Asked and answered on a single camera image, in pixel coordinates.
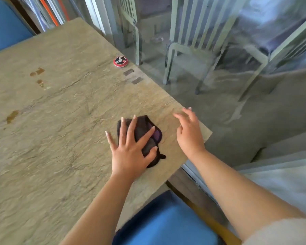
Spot person's left forearm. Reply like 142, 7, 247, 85
60, 171, 141, 245

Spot pale green slatted chair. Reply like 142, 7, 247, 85
117, 0, 143, 66
163, 0, 248, 95
238, 11, 306, 102

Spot person's right hand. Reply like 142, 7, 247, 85
173, 107, 207, 159

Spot red round call button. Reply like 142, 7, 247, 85
113, 56, 129, 68

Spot orange and white boards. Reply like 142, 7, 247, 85
15, 0, 72, 33

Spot dark brown purple cloth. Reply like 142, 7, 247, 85
117, 115, 167, 169

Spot person's left hand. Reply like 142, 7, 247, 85
105, 115, 158, 180

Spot beige sleeve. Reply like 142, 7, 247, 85
242, 218, 306, 245

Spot blue cushioned wooden chair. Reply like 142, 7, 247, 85
112, 182, 242, 245
0, 0, 41, 55

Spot person's right forearm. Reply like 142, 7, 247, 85
187, 149, 306, 241

